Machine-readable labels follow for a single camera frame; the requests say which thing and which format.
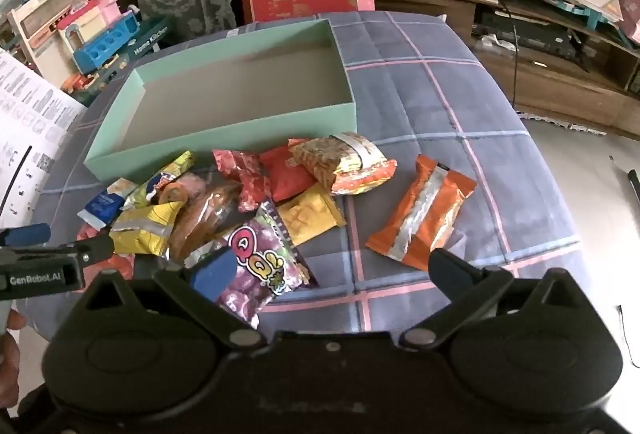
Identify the person's left hand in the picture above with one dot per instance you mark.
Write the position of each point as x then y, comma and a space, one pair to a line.
10, 369

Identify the yellow silver snack packet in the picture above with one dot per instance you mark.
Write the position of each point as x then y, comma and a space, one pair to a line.
145, 230

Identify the clear brown snack bag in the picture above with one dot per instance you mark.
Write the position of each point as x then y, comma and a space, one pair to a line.
198, 220

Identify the purple grape candy bag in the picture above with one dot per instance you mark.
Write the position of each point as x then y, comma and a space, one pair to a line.
268, 264

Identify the orange silver snack packet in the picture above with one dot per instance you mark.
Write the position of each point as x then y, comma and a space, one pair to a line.
424, 219

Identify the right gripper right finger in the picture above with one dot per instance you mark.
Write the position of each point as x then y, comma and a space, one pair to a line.
473, 294

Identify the mint green cardboard box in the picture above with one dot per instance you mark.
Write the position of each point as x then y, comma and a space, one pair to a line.
252, 91

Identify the toy kitchen playset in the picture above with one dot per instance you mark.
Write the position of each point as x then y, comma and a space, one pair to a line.
80, 46

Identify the white instruction sheet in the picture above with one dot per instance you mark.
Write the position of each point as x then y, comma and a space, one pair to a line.
36, 121

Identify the yellow green long packet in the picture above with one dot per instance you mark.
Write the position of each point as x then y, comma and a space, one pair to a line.
149, 191

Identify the yellow biscuit packet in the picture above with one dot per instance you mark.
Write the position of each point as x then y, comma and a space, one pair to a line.
310, 214

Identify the wooden tv shelf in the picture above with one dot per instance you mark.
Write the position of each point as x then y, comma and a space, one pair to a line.
547, 62

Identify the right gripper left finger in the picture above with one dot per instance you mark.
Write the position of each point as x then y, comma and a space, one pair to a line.
196, 291

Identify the red patterned candy packet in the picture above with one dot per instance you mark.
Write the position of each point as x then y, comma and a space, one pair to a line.
246, 169

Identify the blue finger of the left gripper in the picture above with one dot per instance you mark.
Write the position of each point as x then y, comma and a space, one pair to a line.
30, 235

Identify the red square snack packet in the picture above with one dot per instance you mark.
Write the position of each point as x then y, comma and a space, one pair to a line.
287, 177

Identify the orange peanut snack packet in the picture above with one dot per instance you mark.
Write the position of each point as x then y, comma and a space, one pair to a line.
345, 164

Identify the blue white snack packet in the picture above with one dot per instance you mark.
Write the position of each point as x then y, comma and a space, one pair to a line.
102, 209

